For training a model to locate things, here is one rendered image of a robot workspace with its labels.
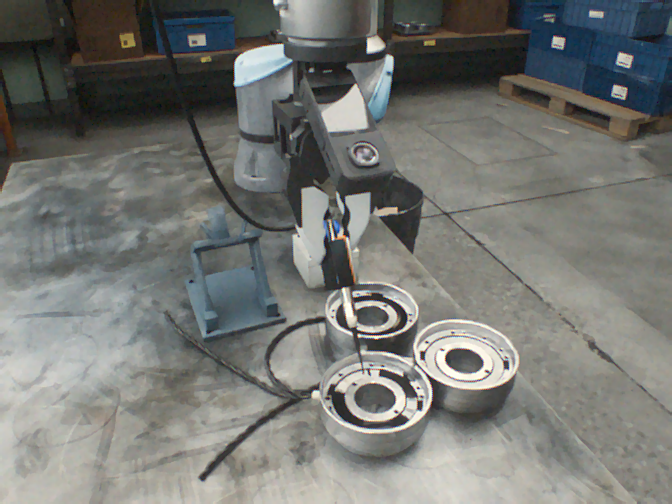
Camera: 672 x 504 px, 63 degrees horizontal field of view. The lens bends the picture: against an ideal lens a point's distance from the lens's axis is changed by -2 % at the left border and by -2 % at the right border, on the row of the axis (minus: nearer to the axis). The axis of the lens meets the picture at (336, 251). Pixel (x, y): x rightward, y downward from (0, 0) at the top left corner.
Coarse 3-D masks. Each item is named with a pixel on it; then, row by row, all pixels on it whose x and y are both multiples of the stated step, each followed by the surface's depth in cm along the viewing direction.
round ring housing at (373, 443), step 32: (384, 352) 56; (320, 384) 52; (352, 384) 54; (384, 384) 54; (416, 384) 54; (320, 416) 52; (384, 416) 51; (416, 416) 51; (352, 448) 50; (384, 448) 49
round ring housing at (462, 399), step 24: (432, 336) 60; (456, 336) 61; (480, 336) 60; (504, 336) 58; (456, 360) 60; (480, 360) 58; (504, 360) 57; (432, 384) 54; (504, 384) 53; (456, 408) 54; (480, 408) 54
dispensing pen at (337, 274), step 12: (324, 216) 55; (336, 216) 55; (336, 240) 53; (336, 252) 53; (324, 264) 56; (336, 264) 53; (348, 264) 54; (324, 276) 57; (336, 276) 53; (348, 276) 53; (324, 288) 57; (336, 288) 53; (348, 288) 55; (348, 300) 55; (348, 312) 55; (348, 324) 55; (360, 360) 55
